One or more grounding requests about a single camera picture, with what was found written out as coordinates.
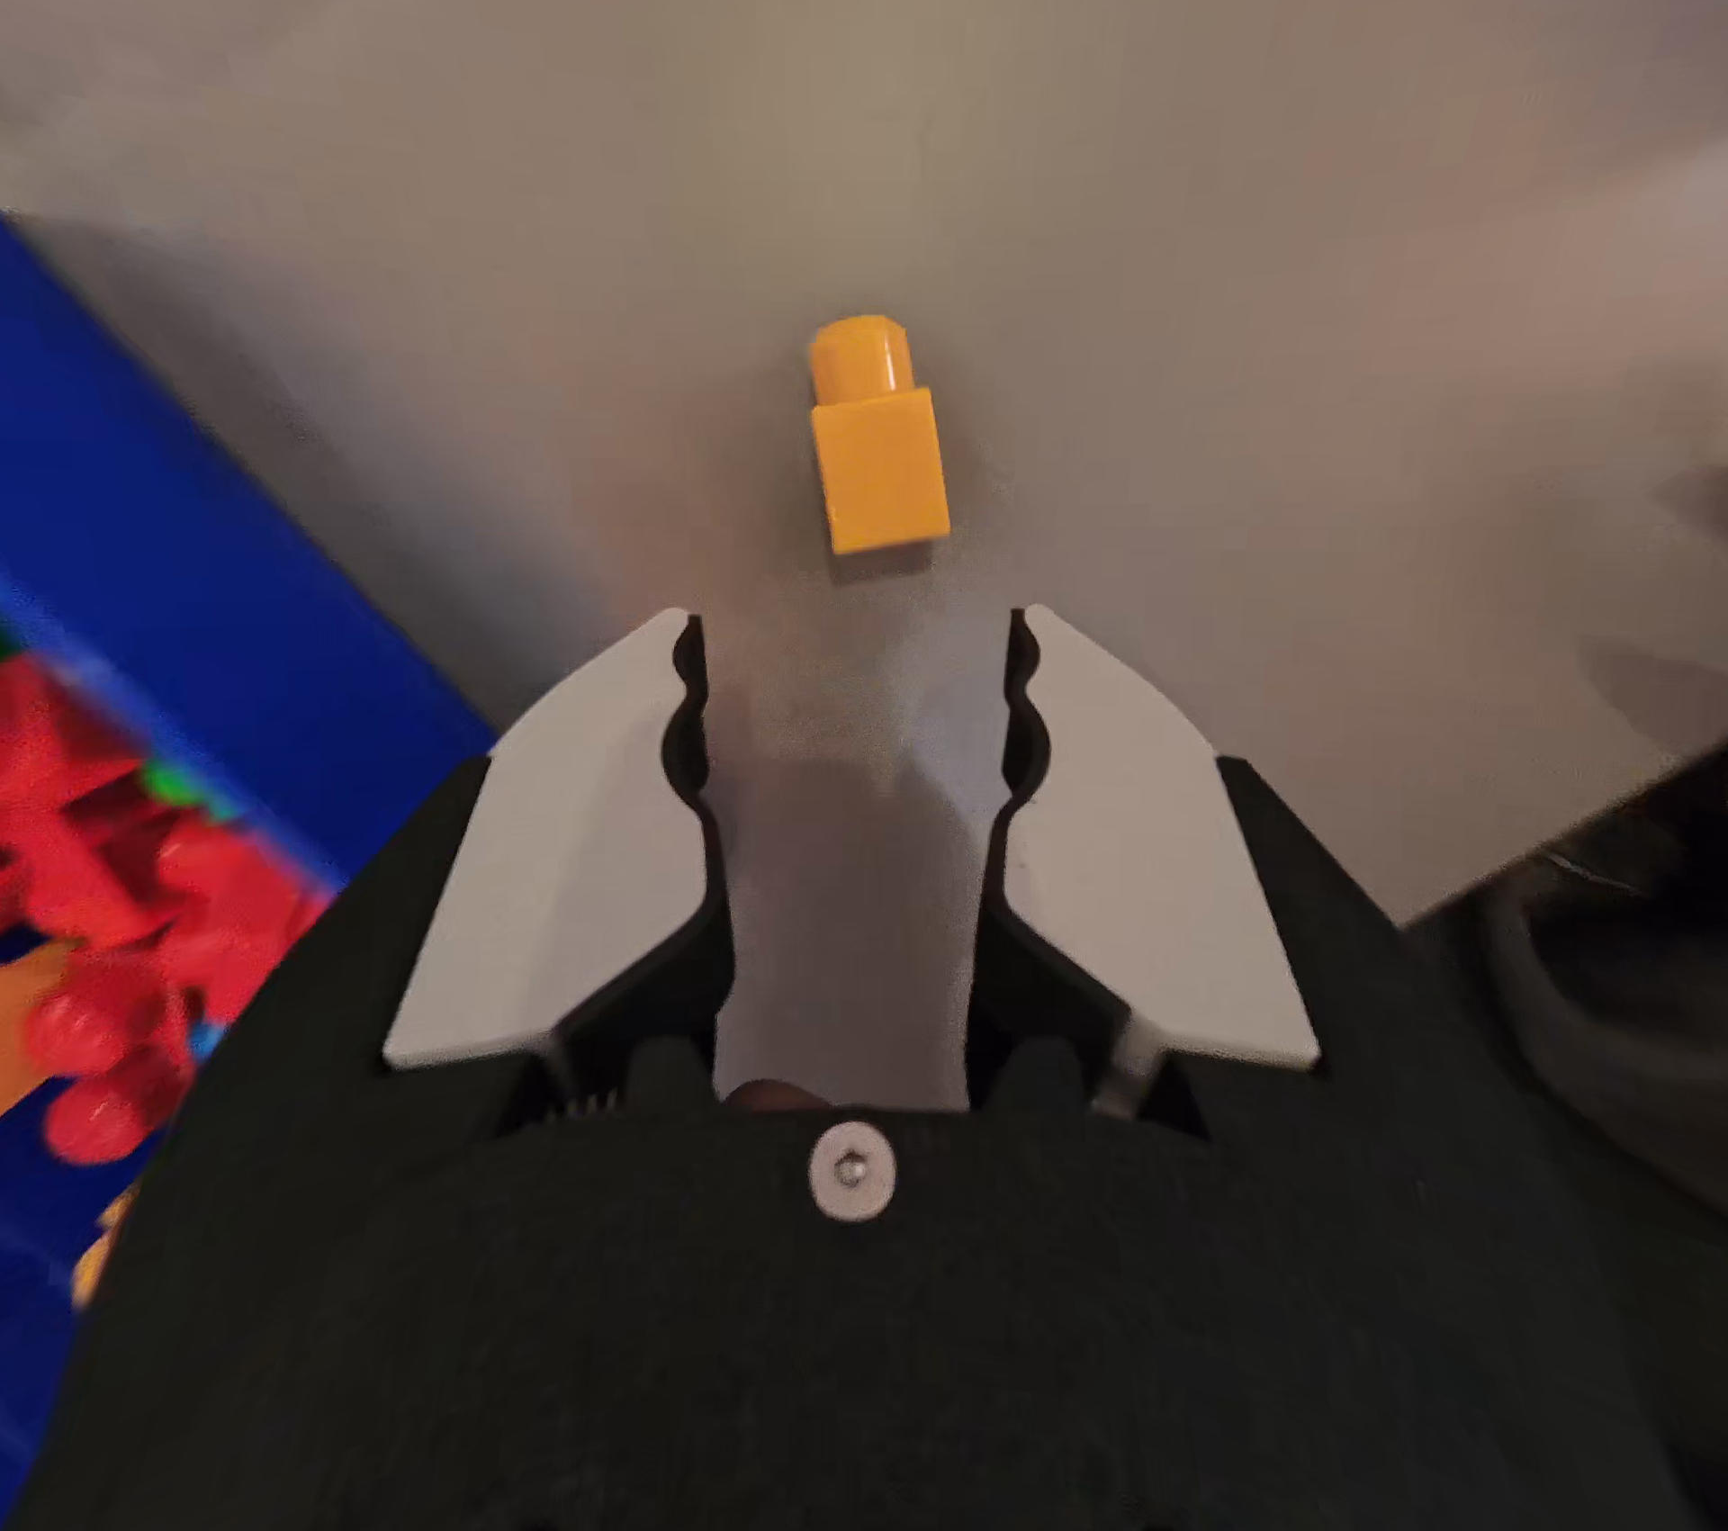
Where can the pile of colourful toy blocks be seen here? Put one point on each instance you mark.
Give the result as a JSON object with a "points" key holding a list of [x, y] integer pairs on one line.
{"points": [[108, 855]]}

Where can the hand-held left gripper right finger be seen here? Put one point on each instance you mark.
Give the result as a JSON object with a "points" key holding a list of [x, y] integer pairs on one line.
{"points": [[1147, 882]]}

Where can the blue plastic storage bin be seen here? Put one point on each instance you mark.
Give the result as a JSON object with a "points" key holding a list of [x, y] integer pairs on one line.
{"points": [[202, 558]]}

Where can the yellow single-stud toy block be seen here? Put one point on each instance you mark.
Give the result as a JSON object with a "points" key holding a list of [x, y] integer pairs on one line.
{"points": [[877, 464]]}

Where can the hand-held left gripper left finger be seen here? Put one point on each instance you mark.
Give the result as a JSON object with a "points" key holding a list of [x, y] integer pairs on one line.
{"points": [[567, 882]]}

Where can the person's left hand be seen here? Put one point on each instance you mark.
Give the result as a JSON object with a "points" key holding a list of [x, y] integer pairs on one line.
{"points": [[776, 1095]]}

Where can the grey desk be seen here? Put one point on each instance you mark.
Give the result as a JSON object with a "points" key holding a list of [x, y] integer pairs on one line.
{"points": [[1080, 140]]}

